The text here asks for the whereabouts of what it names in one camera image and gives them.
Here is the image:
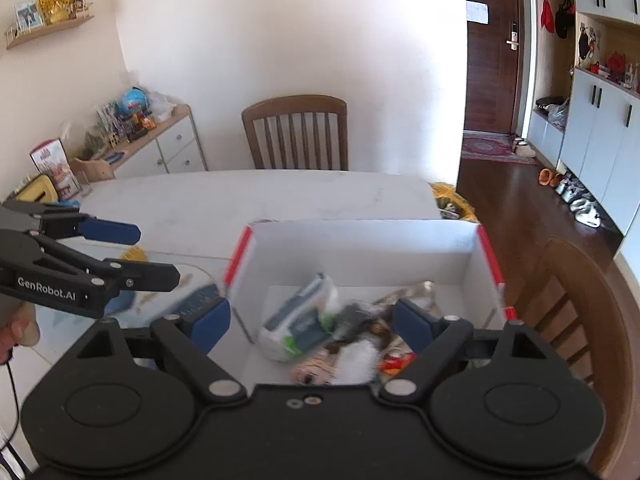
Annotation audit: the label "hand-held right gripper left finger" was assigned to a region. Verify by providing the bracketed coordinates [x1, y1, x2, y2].
[50, 297, 248, 403]

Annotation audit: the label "green tassel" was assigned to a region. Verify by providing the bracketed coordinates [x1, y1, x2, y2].
[320, 310, 347, 333]

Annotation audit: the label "wooden slat-back chair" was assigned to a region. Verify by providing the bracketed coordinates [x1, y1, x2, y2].
[241, 94, 349, 171]

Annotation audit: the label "cluster of small toys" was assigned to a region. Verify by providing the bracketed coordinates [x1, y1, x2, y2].
[97, 102, 157, 143]

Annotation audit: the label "wooden wall shelf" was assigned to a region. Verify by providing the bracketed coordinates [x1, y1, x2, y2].
[4, 10, 95, 51]

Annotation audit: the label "red cardboard box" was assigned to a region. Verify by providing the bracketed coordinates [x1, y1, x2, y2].
[222, 218, 516, 387]

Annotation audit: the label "row of white shoes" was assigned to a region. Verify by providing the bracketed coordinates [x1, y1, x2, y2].
[554, 174, 604, 229]

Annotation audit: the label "yellow grey tissue box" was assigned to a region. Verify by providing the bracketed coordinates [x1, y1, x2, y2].
[14, 174, 59, 204]

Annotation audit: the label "red shelf ornaments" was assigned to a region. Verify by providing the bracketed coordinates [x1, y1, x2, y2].
[587, 50, 632, 81]

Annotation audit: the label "red white printed box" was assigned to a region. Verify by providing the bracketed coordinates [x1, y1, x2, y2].
[29, 138, 81, 201]

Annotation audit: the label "doll face plush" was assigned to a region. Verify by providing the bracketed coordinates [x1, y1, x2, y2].
[291, 354, 337, 387]

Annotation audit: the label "grey wooden wall cabinet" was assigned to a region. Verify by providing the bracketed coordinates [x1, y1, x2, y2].
[527, 0, 640, 262]

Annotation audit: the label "dark brown door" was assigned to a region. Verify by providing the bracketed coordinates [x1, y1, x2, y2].
[462, 0, 527, 134]

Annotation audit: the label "red patterned rug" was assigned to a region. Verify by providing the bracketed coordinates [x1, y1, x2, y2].
[460, 132, 539, 166]

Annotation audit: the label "bags in cabinet niche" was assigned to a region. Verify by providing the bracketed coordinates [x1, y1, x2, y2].
[532, 96, 571, 128]

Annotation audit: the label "clear plastic bag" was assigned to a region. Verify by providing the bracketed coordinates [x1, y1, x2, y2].
[147, 90, 177, 122]

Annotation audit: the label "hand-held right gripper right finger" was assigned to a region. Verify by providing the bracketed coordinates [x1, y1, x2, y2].
[378, 299, 572, 403]

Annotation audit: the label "black hanging bag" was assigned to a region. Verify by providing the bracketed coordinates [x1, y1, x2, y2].
[553, 0, 576, 40]

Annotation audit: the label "wooden desk organizer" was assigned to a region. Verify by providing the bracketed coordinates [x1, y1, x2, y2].
[69, 157, 117, 181]

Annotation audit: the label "black cable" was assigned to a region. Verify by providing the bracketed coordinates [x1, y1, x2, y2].
[0, 359, 24, 463]

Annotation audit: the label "blue globe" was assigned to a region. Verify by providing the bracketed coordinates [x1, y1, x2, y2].
[122, 87, 151, 114]

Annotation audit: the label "person's left hand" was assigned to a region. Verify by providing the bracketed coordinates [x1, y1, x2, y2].
[0, 296, 41, 366]

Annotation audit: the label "yellow bag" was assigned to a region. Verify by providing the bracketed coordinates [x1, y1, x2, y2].
[430, 182, 480, 222]

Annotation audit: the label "small photo frame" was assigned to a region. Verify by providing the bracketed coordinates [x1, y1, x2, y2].
[13, 0, 45, 31]

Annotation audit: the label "white wooden sideboard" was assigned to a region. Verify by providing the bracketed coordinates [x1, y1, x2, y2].
[69, 104, 209, 181]

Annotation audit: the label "wooden round-back chair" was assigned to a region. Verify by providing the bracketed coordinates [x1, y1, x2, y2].
[514, 237, 640, 463]

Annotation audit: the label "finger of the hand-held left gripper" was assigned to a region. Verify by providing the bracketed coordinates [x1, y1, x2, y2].
[92, 259, 181, 307]
[0, 199, 142, 246]

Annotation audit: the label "golden flower ornament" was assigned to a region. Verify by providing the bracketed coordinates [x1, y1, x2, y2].
[38, 0, 76, 24]

